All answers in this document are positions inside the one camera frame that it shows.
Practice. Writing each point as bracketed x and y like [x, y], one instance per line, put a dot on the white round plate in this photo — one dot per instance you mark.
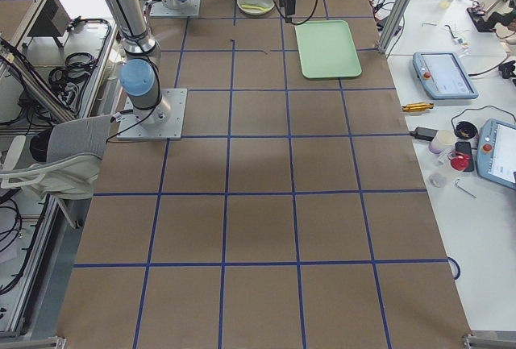
[255, 4]

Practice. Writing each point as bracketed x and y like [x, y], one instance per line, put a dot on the mint green tray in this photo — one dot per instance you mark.
[327, 50]

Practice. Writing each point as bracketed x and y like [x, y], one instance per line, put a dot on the gold metal cylinder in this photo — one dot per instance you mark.
[417, 107]

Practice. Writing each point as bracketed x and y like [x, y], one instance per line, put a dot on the far teach pendant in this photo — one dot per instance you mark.
[443, 76]

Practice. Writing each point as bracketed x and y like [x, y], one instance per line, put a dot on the teach pendant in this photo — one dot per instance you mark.
[495, 157]
[443, 76]

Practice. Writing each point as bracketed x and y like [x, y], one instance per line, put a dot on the white paper cup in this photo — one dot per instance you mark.
[442, 140]

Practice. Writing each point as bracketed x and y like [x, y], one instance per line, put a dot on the black smartphone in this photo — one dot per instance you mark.
[466, 148]

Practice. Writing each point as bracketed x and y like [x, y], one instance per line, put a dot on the near teach pendant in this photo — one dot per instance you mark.
[495, 157]

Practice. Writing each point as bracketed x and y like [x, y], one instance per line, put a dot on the grey office chair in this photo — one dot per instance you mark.
[72, 165]

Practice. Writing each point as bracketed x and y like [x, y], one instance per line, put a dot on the aluminium frame post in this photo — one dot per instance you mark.
[391, 24]

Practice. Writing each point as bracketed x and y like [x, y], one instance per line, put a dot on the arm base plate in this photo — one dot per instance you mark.
[165, 122]
[189, 10]

